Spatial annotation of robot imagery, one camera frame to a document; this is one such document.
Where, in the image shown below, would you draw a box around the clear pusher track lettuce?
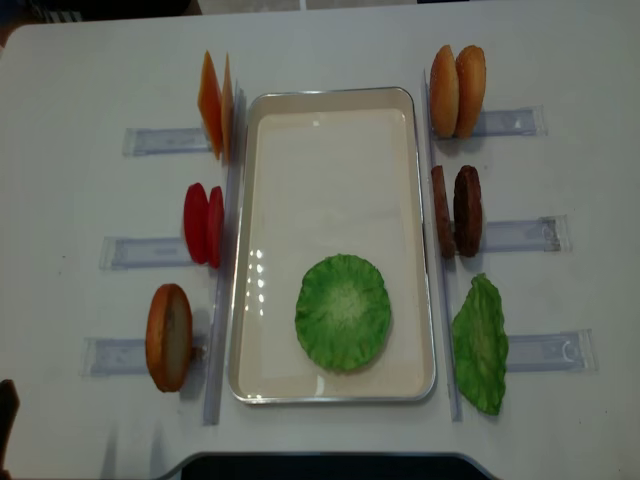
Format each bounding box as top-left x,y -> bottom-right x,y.
506,329 -> 598,373

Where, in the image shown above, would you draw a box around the clear pusher track tomato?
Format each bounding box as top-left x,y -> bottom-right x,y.
99,237 -> 194,271

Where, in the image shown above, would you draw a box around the clear pusher track left bun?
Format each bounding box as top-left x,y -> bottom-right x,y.
79,335 -> 209,378

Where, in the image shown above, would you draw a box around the left clear front rail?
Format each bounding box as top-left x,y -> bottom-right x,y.
203,84 -> 247,426

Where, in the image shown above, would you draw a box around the right clear front rail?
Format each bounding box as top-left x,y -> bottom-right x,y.
422,68 -> 463,423

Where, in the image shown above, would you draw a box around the right orange cheese slice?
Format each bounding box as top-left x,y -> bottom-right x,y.
221,55 -> 234,163

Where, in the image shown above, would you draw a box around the bun half on left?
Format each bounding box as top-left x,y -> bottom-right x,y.
145,284 -> 193,392

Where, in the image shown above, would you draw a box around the flat green lettuce leaf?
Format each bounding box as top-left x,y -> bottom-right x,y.
295,254 -> 392,373

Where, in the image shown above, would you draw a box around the sesame bun top half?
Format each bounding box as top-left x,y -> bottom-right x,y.
429,45 -> 459,138

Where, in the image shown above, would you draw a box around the clear pusher track cheese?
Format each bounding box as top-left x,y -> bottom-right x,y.
122,127 -> 211,157

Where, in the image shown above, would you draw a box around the golden bun half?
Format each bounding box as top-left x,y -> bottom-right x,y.
455,45 -> 486,138

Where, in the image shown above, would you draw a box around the thin brown meat patty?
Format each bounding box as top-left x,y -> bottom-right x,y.
431,165 -> 456,259

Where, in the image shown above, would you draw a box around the orange cheese slice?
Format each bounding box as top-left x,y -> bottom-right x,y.
221,55 -> 234,163
197,51 -> 223,159

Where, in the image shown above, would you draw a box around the clear pusher track right buns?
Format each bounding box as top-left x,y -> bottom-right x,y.
430,104 -> 548,142

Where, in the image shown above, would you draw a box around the clear pusher track patties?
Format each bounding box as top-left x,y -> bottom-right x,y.
479,215 -> 572,253

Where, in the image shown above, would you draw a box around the red tomato slice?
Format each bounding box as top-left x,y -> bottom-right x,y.
205,186 -> 224,269
183,183 -> 208,264

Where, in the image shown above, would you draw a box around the dark brown meat patty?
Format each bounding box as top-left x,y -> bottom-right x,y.
454,165 -> 483,257

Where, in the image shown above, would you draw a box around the left red tomato slice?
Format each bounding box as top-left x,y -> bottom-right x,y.
183,183 -> 208,264

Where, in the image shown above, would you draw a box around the left orange cheese slice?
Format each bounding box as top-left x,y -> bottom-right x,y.
197,51 -> 223,159

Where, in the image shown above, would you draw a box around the clear rail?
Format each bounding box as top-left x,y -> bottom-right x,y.
422,68 -> 463,423
203,84 -> 247,426

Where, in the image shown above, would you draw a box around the upright green lettuce leaf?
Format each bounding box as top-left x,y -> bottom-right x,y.
452,273 -> 509,416

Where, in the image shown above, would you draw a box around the dark object at left edge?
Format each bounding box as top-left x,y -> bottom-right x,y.
0,379 -> 20,480

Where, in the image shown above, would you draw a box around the right red tomato slice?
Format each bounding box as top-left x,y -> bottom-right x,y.
205,186 -> 224,269

